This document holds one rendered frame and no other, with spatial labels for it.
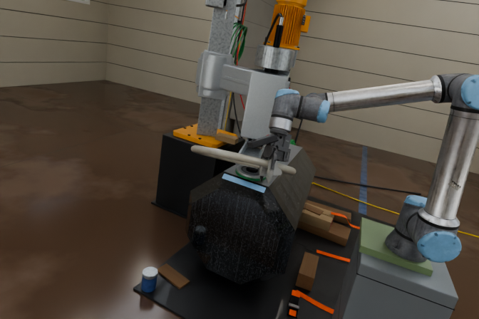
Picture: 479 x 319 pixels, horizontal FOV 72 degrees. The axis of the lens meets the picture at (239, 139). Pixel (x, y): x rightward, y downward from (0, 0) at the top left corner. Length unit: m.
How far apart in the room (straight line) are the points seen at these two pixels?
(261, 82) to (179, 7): 6.74
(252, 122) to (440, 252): 1.16
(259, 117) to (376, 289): 1.09
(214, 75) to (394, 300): 2.13
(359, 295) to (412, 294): 0.22
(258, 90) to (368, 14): 5.55
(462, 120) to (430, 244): 0.49
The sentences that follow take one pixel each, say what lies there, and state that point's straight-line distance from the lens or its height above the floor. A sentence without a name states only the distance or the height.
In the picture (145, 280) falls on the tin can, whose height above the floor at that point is 0.10.
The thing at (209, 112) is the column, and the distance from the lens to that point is 3.09.
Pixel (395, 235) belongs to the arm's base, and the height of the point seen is 0.95.
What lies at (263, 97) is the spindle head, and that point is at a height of 1.40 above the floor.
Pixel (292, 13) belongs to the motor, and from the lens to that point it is 2.63.
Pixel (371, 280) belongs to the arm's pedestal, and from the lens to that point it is 1.71.
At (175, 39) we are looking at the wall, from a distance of 8.59.
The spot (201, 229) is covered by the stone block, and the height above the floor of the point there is 0.38.
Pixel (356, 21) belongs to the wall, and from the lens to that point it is 7.36.
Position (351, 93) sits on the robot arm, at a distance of 1.46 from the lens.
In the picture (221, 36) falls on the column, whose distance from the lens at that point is 3.01.
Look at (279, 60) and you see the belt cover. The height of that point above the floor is 1.63.
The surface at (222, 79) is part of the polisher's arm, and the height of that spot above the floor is 1.35.
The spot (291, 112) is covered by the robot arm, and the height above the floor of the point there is 1.47.
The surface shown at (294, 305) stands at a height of 0.05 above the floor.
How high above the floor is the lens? 1.71
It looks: 17 degrees down
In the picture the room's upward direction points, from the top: 10 degrees clockwise
